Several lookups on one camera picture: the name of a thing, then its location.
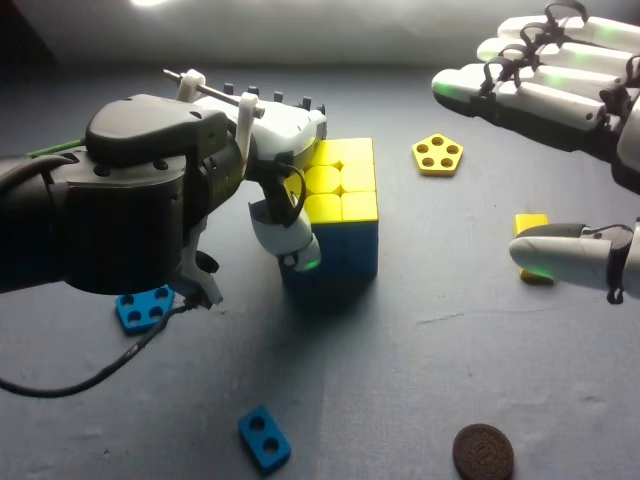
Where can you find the colourful puzzle cube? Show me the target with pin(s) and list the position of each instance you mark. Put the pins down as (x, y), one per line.
(345, 240)

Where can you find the blue two-hole block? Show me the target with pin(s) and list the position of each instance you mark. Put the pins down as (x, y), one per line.
(252, 440)

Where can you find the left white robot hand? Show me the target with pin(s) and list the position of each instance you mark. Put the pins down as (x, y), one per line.
(285, 125)

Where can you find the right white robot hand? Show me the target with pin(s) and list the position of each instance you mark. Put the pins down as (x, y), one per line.
(550, 85)

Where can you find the grey table cloth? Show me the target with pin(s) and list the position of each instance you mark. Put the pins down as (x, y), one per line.
(400, 360)

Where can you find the blue four-hole block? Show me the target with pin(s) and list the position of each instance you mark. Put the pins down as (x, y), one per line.
(142, 306)

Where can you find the yellow rectangular block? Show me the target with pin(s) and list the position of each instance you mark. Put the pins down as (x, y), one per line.
(531, 224)

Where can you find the yellow pentagon block with holes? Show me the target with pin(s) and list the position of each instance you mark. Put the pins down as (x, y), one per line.
(437, 167)

